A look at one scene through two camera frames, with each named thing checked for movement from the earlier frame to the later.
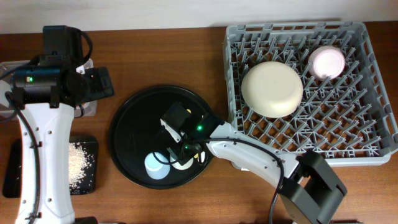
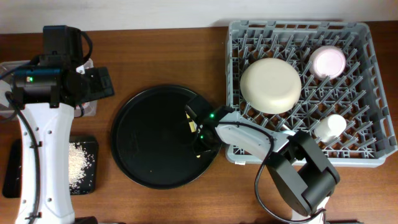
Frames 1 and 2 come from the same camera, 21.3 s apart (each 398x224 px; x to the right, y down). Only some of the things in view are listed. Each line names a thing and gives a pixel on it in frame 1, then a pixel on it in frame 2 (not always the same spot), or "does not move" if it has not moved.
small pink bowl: (326, 63) does not move
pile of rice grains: (79, 162) does not move
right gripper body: (183, 141) to (202, 145)
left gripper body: (100, 87) does not move
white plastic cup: (178, 166) to (333, 125)
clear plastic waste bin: (87, 109) does not move
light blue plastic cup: (155, 169) to (289, 132)
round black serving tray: (135, 132) does not move
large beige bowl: (272, 89) does not move
